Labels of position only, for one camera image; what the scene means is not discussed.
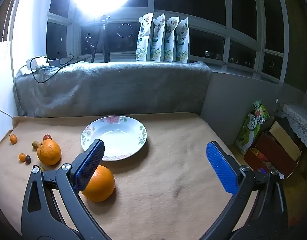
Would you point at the green snack packet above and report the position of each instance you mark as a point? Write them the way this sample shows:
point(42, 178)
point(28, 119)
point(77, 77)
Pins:
point(261, 112)

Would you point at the green printed box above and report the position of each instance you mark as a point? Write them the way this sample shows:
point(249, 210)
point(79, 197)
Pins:
point(247, 135)

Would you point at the grey fleece blanket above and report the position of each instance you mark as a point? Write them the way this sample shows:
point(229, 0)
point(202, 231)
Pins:
point(118, 90)

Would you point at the white power strip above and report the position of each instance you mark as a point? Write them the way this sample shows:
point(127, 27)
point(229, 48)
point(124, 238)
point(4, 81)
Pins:
point(33, 63)

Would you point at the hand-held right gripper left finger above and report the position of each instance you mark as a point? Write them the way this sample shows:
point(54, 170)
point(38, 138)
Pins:
point(89, 165)

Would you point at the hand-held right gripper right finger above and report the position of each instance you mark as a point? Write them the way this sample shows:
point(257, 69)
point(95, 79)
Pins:
point(222, 167)

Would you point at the white lace cloth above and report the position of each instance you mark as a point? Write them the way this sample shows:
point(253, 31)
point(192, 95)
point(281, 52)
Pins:
point(299, 122)

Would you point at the green cherry tomato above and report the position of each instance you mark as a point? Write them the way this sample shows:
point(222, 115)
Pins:
point(35, 144)

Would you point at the tiny orange cherry tomato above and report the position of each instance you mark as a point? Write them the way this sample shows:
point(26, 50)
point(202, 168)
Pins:
point(21, 157)

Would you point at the white floral plate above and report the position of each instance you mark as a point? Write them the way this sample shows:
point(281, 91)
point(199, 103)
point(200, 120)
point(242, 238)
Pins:
point(118, 135)

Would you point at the tan cardboard box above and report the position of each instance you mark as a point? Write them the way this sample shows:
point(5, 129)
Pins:
point(284, 140)

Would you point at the smooth round orange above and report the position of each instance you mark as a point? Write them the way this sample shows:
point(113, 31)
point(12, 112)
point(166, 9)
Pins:
point(101, 185)

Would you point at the black power adapter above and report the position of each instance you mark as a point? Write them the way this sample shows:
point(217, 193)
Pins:
point(54, 62)

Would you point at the small orange tomato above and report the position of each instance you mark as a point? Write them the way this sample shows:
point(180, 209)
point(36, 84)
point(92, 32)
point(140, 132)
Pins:
point(13, 138)

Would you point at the red-brown cardboard box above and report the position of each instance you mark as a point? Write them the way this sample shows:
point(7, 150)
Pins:
point(276, 152)

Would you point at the white window frame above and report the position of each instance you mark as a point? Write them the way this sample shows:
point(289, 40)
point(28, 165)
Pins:
point(227, 17)

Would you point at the bumpy orange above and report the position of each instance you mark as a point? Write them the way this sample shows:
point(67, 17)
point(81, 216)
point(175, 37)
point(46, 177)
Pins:
point(49, 152)

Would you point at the red cherry tomato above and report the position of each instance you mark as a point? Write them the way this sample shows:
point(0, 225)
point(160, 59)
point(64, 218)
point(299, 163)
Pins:
point(47, 137)

